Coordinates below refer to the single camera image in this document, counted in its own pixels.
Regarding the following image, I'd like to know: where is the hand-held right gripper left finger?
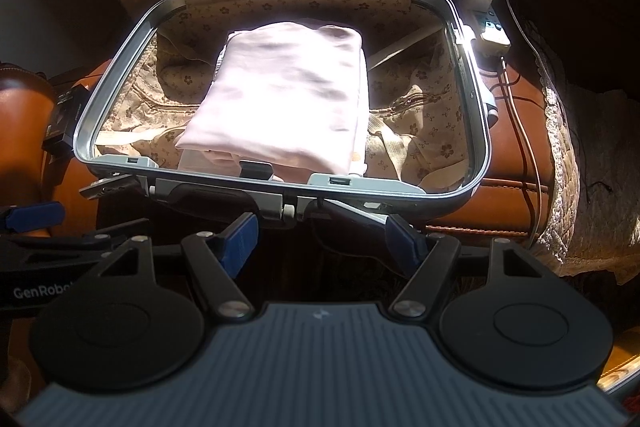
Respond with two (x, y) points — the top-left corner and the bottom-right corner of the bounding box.
(95, 212), (260, 321)

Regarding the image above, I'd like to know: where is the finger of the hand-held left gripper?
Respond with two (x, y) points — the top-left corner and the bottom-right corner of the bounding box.
(0, 201), (66, 229)
(0, 218), (151, 276)

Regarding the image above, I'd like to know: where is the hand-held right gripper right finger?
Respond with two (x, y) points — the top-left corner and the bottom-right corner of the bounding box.
(387, 213), (556, 321)

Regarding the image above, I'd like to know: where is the silver floral-lined suitcase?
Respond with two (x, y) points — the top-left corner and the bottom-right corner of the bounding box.
(74, 0), (501, 229)

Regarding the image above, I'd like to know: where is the pink garment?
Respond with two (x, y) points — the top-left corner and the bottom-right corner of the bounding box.
(175, 21), (370, 182)

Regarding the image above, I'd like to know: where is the small black box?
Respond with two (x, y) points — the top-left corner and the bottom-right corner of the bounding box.
(42, 83), (92, 156)

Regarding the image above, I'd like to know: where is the brown leather sofa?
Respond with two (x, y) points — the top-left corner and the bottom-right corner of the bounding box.
(0, 56), (557, 249)

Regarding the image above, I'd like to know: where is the beige quilted sofa cover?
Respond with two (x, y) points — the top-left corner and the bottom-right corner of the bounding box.
(530, 56), (640, 285)

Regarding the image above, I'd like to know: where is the white power strip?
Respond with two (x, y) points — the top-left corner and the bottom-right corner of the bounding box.
(462, 0), (512, 58)

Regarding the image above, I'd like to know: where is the white cable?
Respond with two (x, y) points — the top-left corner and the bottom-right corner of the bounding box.
(497, 56), (547, 244)

